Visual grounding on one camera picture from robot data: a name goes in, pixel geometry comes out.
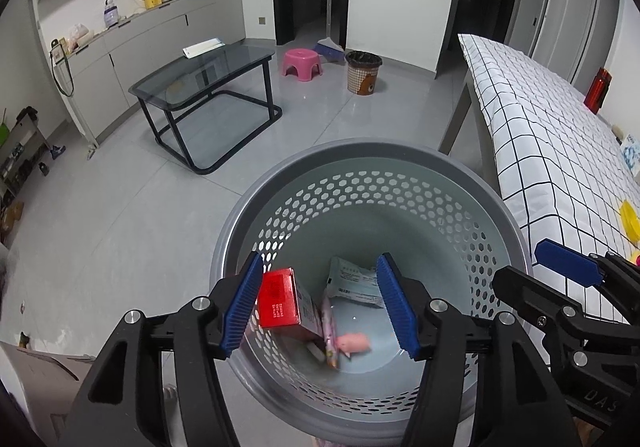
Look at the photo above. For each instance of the clear purple-label bottle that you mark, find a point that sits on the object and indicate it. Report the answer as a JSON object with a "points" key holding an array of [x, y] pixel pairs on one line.
{"points": [[111, 16]]}

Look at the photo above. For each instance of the plastic bag with food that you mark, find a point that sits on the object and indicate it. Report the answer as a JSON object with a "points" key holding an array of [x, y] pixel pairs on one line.
{"points": [[79, 36]]}

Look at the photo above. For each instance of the yellow plastic lid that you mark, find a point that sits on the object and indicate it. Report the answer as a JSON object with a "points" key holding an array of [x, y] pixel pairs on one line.
{"points": [[629, 222]]}

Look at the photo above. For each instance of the dark glass coffee table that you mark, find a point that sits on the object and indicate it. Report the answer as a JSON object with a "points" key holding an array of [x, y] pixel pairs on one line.
{"points": [[200, 72]]}

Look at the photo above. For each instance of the shoe rack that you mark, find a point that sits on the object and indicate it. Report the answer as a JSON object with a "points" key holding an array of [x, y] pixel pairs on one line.
{"points": [[20, 147]]}

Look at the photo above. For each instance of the grey perforated plastic basket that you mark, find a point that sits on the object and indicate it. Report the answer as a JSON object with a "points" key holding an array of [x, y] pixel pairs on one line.
{"points": [[400, 192]]}

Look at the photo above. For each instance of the blue shoes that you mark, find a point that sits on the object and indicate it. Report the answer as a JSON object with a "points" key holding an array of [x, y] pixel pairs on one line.
{"points": [[57, 151]]}

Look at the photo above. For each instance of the grey table leg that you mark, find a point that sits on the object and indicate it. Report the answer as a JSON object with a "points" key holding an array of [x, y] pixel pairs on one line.
{"points": [[457, 114]]}

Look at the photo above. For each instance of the white paper booklet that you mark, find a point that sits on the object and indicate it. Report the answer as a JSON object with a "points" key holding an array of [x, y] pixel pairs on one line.
{"points": [[202, 48]]}

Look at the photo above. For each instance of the brown cardboard box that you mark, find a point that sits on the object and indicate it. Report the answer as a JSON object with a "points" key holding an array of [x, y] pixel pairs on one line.
{"points": [[12, 216]]}

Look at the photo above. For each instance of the flat brown cardboard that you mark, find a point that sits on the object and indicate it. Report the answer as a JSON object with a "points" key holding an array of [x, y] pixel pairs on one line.
{"points": [[40, 377]]}

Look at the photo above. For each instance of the blue white tissue pack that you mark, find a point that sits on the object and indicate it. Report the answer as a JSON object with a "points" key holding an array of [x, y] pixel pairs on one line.
{"points": [[632, 152]]}

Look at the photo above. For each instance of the brown waste bin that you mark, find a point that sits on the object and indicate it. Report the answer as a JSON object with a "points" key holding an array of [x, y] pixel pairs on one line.
{"points": [[362, 77]]}

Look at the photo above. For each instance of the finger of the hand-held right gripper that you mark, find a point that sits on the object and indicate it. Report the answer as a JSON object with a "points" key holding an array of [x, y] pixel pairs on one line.
{"points": [[567, 262], [535, 297]]}

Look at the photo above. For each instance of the broom with blue bristles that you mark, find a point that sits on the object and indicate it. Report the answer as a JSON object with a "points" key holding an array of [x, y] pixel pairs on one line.
{"points": [[330, 47]]}

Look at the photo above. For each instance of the red water bottle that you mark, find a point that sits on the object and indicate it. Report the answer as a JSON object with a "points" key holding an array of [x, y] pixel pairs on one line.
{"points": [[597, 92]]}

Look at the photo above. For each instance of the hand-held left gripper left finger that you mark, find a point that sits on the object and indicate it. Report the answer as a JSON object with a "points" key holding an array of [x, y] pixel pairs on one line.
{"points": [[245, 302]]}

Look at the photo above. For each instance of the pink snack packet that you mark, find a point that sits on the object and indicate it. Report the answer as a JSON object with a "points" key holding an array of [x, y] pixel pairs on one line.
{"points": [[331, 332]]}

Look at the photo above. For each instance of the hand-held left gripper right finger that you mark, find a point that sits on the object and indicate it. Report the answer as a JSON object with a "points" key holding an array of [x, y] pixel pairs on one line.
{"points": [[395, 307]]}

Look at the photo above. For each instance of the red cardboard box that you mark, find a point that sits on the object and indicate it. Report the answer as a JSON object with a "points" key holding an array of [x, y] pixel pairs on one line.
{"points": [[277, 299]]}

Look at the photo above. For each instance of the white wipes packet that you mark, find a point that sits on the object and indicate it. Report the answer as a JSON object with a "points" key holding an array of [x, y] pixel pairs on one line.
{"points": [[352, 282]]}

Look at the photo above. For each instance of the small pink wrapper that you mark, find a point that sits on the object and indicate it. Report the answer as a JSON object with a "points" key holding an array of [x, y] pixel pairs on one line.
{"points": [[355, 342]]}

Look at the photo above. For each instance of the pink plastic stool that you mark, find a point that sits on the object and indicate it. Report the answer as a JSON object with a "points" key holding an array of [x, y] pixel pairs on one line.
{"points": [[300, 59]]}

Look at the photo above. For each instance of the purple patterned cloth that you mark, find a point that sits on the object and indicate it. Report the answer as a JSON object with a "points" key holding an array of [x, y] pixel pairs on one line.
{"points": [[327, 442]]}

